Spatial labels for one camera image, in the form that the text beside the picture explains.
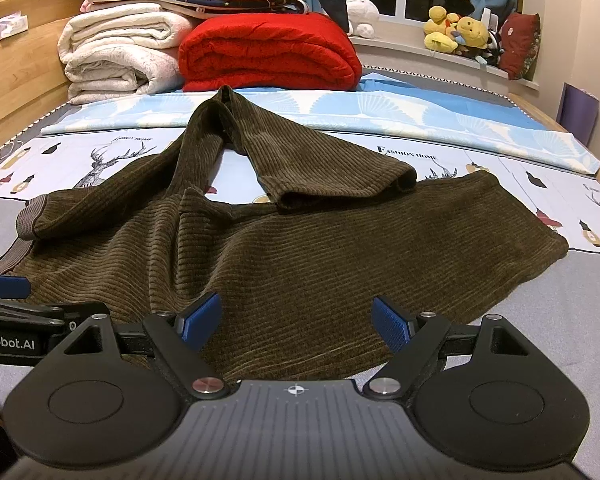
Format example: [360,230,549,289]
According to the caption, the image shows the purple bag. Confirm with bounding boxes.
[556,82,600,146]

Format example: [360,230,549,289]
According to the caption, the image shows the brown corduroy pants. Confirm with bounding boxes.
[0,87,568,380]

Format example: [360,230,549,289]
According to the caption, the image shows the red folded blanket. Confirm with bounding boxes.
[178,13,362,92]

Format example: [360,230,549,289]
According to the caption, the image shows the cream folded quilt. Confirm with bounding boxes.
[57,3,195,105]

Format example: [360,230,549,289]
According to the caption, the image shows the white plush toy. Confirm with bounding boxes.
[347,0,379,39]

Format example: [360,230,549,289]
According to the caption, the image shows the blue white patterned sheet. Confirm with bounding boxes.
[42,73,600,176]

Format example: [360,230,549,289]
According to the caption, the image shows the printed fashion home bedsheet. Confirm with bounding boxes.
[0,128,600,252]

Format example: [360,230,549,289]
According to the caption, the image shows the tissue pack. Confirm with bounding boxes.
[0,11,29,41]

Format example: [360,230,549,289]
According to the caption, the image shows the yellow plush toys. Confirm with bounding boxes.
[424,6,490,58]

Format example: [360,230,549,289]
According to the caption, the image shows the dark red cushion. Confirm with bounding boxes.
[498,12,541,80]

